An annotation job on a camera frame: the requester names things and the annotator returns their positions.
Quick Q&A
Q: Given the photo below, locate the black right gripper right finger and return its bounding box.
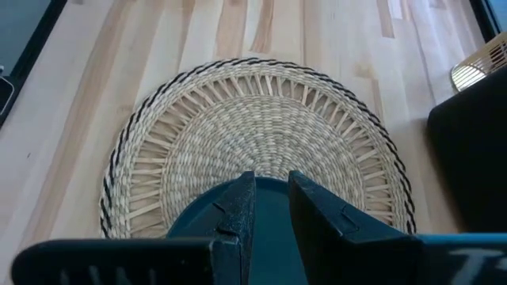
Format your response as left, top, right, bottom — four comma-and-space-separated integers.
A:
288, 169, 507, 285

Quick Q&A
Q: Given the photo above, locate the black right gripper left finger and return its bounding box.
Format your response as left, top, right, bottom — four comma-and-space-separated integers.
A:
11, 170, 257, 285

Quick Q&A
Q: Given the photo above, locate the dark teal plate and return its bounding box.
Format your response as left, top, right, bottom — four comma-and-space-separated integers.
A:
166, 177, 310, 285

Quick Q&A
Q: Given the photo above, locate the round woven straw placemat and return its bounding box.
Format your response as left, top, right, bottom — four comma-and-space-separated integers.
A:
98, 57, 417, 241

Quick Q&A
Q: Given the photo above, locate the black two-slot toaster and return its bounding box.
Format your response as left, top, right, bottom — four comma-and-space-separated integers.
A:
426, 66, 507, 234

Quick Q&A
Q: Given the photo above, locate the gold wire utensil holder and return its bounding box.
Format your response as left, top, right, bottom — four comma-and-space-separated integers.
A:
450, 31, 507, 93

